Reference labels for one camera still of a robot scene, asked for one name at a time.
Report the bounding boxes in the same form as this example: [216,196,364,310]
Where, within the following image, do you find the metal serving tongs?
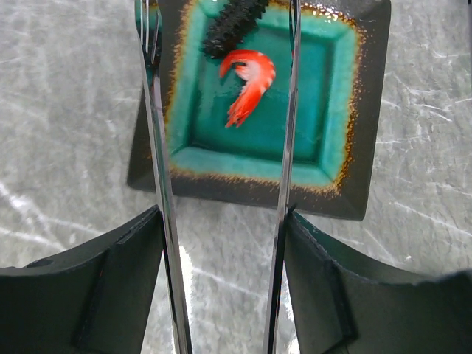
[134,1,301,353]

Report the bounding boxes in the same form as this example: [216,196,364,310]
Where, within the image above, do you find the square black teal plate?
[126,0,392,222]

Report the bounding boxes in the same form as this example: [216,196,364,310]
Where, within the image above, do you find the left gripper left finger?
[1,206,163,353]

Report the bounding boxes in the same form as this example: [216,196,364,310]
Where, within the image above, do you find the red shrimp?
[219,49,276,128]

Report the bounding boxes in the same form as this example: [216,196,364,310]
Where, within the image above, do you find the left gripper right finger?
[285,213,471,353]

